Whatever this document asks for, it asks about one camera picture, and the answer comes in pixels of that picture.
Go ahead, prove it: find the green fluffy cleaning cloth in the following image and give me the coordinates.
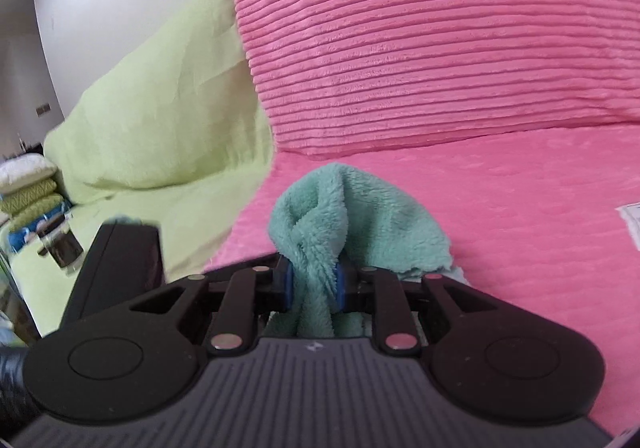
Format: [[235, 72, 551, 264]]
[[265, 163, 465, 338]]

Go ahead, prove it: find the dark glass box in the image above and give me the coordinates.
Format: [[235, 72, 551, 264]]
[[36, 213, 84, 272]]

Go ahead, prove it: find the lime green bed sheet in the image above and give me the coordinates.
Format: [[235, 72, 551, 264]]
[[10, 163, 270, 336]]

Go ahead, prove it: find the stack of folded cushions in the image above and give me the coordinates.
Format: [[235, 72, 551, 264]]
[[1, 153, 70, 255]]

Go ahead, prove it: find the lime green pillow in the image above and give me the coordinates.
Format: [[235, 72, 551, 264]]
[[44, 0, 273, 205]]

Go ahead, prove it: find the pink plush bed blanket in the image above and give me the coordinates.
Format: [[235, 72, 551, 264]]
[[202, 120, 640, 438]]

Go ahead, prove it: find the pink ribbed pillow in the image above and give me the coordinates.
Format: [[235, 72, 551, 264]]
[[234, 0, 639, 158]]

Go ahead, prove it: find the white paper label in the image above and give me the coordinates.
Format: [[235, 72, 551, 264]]
[[617, 202, 640, 250]]

